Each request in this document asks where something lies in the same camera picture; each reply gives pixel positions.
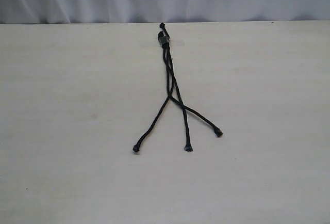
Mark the clear tape strip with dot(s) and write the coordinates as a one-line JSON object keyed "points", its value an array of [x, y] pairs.
{"points": [[154, 43]]}

